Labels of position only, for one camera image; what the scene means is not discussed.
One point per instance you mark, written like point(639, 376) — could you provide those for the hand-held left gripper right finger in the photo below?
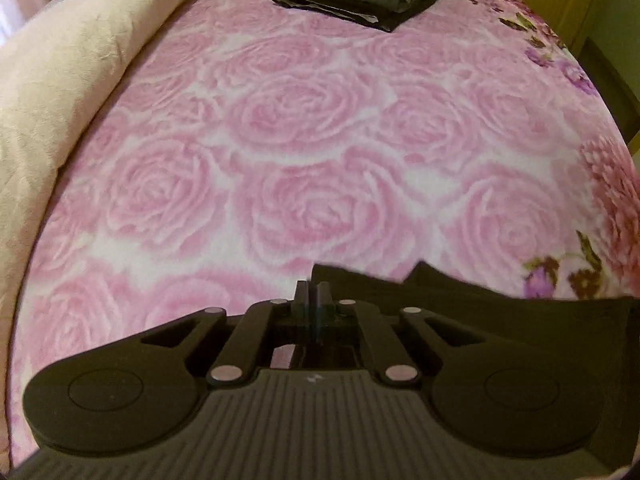
point(324, 305)

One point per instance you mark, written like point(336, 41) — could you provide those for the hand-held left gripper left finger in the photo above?
point(303, 305)

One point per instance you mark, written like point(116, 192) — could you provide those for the black garment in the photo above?
point(385, 20)
point(500, 310)

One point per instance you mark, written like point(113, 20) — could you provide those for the pink rose print blanket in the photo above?
point(310, 160)

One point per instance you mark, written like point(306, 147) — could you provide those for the folded black garment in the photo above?
point(385, 20)

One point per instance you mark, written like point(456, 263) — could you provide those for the beige plush comforter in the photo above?
point(75, 85)

